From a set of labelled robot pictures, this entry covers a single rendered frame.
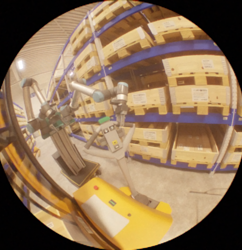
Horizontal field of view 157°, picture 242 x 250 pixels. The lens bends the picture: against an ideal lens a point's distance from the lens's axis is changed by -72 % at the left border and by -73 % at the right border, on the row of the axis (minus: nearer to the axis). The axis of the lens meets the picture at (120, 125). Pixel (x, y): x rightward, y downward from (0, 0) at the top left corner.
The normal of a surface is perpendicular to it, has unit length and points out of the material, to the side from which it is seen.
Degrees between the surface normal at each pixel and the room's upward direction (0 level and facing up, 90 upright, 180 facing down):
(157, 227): 0
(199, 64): 90
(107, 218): 0
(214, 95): 90
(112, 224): 0
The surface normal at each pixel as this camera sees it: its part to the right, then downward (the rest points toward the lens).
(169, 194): -0.25, -0.90
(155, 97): -0.58, 0.43
